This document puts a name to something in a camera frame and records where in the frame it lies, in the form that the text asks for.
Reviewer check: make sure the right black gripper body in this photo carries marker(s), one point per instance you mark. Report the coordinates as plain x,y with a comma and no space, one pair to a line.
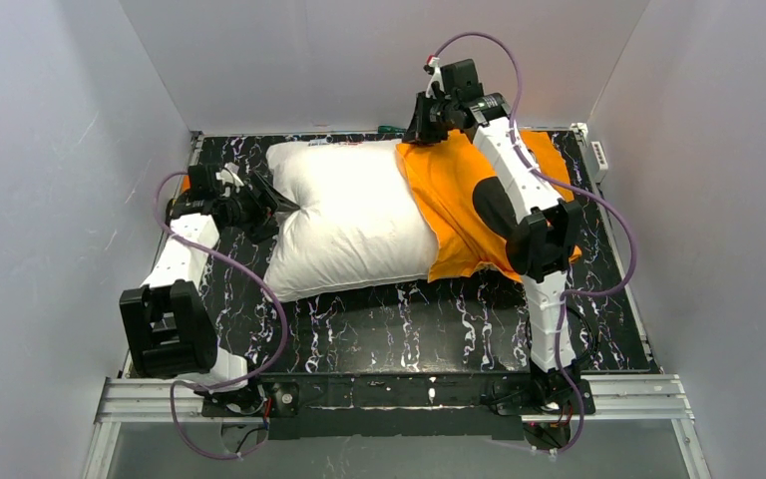
427,126

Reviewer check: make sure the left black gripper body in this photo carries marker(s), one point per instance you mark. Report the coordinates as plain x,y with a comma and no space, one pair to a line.
259,204

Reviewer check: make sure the orange printed pillowcase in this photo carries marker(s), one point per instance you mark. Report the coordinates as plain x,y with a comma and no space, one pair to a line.
461,199

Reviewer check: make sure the white pillow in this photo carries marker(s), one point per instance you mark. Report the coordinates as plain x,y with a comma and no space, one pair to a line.
357,223

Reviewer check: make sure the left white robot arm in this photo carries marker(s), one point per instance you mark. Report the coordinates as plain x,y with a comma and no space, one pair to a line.
169,332

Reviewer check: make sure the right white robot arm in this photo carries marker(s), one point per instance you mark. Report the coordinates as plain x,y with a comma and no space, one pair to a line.
542,246

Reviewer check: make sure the white power strip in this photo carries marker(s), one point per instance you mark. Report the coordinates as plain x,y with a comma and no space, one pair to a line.
600,165

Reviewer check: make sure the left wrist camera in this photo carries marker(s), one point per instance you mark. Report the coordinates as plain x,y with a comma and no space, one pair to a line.
229,179

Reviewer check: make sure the green handled screwdriver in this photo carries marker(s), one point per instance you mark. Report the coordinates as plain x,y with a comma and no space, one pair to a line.
387,129

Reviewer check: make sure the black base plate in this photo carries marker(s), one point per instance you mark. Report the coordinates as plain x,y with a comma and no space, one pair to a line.
497,404

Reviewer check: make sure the aluminium frame rail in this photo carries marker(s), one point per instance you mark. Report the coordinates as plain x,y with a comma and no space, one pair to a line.
615,396

